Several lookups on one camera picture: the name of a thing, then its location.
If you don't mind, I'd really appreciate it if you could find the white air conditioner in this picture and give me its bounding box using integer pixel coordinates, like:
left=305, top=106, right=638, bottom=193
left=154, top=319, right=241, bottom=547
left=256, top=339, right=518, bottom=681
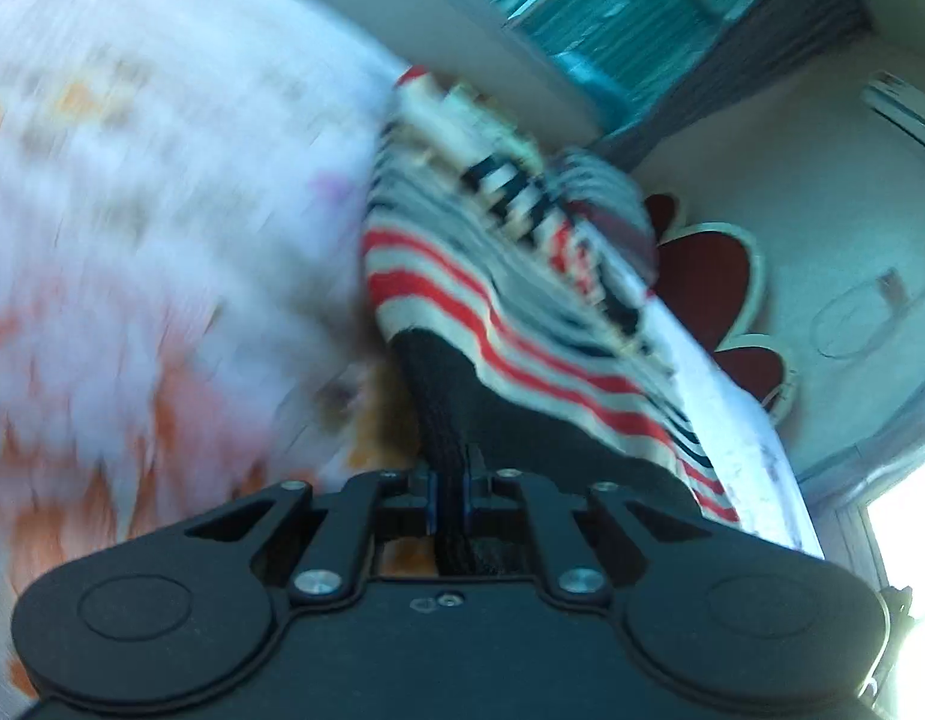
left=863, top=71, right=925, bottom=160

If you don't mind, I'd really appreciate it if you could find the striped pillow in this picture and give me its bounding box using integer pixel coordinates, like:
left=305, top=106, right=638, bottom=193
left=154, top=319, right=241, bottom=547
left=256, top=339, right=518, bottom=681
left=560, top=150, right=660, bottom=293

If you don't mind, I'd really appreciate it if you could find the looped wall cable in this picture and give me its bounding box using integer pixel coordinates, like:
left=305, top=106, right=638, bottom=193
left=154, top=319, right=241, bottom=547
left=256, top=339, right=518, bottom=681
left=811, top=270, right=925, bottom=361

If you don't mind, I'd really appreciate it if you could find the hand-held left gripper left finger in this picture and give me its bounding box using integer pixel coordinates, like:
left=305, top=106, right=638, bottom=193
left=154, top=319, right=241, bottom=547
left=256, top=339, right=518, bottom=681
left=181, top=465, right=443, bottom=610

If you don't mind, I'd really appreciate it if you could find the striped knit sweater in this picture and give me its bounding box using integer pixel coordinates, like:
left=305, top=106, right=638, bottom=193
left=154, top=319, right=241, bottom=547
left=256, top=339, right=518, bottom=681
left=361, top=67, right=743, bottom=578

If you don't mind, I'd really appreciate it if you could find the teal curtain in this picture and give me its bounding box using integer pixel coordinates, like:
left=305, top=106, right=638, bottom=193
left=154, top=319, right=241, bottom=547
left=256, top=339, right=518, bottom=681
left=462, top=0, right=734, bottom=85

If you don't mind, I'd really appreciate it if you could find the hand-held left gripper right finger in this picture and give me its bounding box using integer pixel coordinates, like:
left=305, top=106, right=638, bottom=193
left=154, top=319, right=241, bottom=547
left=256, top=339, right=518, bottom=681
left=462, top=446, right=717, bottom=608

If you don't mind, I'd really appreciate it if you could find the bright side window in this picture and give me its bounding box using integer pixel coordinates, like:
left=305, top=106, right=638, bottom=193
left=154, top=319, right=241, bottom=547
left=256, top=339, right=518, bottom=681
left=863, top=457, right=925, bottom=720

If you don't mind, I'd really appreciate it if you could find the grey curtain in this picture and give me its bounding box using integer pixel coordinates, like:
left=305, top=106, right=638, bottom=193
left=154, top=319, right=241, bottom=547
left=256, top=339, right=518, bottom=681
left=590, top=0, right=876, bottom=158

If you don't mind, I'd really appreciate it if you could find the red scalloped headboard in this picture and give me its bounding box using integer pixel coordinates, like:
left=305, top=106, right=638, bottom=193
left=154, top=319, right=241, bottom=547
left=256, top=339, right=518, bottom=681
left=642, top=193, right=801, bottom=421

